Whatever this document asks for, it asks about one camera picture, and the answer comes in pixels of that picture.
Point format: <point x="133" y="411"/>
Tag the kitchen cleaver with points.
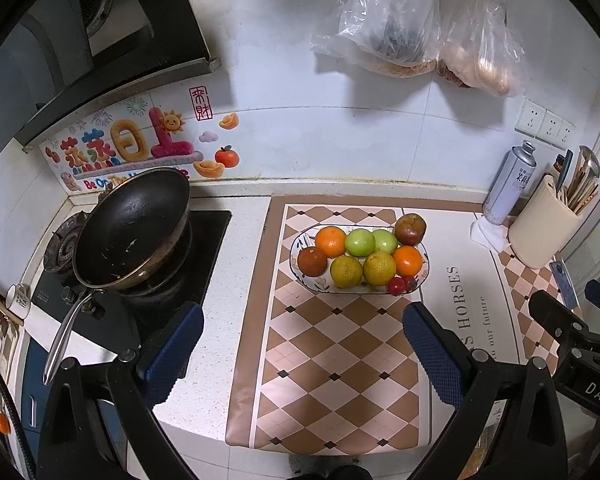
<point x="564" y="282"/>

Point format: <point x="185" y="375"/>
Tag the yellow lemon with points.
<point x="379" y="268"/>

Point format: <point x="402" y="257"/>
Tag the bundle of wooden chopsticks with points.
<point x="582" y="192"/>

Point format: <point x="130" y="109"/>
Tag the green apple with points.
<point x="360" y="242"/>
<point x="386" y="241"/>

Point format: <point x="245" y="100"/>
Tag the checkered brown counter mat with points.
<point x="330" y="360"/>

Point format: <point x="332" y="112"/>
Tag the silver gas canister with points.
<point x="510" y="185"/>

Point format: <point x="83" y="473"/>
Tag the small red tomato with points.
<point x="410" y="281"/>
<point x="396" y="285"/>

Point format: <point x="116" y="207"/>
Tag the red apple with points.
<point x="410" y="228"/>

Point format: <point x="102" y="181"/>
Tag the white wall socket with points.
<point x="551" y="126"/>
<point x="566" y="134"/>
<point x="530" y="116"/>

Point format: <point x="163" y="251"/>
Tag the small bright orange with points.
<point x="407" y="261"/>

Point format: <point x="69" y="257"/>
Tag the large bright orange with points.
<point x="331" y="241"/>

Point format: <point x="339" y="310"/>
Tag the black gas stove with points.
<point x="200" y="250"/>

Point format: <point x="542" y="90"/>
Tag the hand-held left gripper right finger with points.
<point x="432" y="355"/>

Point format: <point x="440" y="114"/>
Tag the black range hood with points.
<point x="105" y="25"/>

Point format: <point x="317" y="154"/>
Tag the clear plastic bag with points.
<point x="485" y="45"/>
<point x="390" y="20"/>

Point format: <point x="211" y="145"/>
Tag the metal ladle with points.
<point x="588" y="162"/>

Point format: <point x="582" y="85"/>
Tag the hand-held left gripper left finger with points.
<point x="177" y="355"/>

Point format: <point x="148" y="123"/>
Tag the white mug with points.
<point x="17" y="300"/>

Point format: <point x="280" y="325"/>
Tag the beige utensil holder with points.
<point x="545" y="230"/>

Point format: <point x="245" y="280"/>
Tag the dark brownish orange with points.
<point x="312" y="261"/>

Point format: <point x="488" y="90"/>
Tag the colourful wall sticker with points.
<point x="130" y="145"/>

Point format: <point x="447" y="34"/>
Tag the floral ceramic plate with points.
<point x="300" y="245"/>

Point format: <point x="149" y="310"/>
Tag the black wok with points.
<point x="130" y="225"/>

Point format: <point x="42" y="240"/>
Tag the white paper towel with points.
<point x="487" y="235"/>

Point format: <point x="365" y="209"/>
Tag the yellow-green lemon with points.
<point x="346" y="271"/>

